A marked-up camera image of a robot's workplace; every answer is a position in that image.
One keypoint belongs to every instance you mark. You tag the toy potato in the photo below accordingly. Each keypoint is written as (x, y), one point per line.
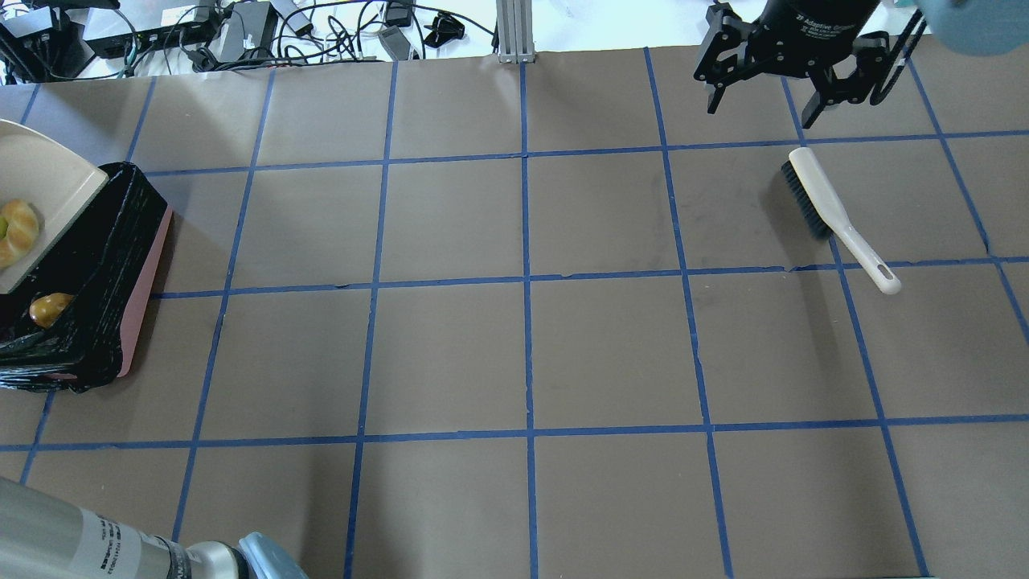
(44, 310)

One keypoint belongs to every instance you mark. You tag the black power adapter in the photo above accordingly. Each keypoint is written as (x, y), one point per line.
(246, 32)

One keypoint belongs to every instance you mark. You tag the toy croissant bread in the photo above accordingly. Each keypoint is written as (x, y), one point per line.
(20, 233)

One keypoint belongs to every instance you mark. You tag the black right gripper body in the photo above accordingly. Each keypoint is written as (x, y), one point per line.
(812, 28)

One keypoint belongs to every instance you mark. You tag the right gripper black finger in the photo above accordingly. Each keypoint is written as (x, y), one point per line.
(716, 87)
(821, 101)

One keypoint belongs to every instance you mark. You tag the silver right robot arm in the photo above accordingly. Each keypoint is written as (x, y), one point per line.
(976, 28)

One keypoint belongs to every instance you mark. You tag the white hand brush dark bristles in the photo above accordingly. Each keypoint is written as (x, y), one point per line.
(826, 216)

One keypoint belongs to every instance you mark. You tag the bin with black bag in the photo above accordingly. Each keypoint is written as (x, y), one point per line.
(99, 259)

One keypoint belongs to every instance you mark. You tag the aluminium frame post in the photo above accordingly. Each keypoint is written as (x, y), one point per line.
(514, 34)

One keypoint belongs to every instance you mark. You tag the beige plastic dustpan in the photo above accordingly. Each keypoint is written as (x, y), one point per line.
(56, 183)

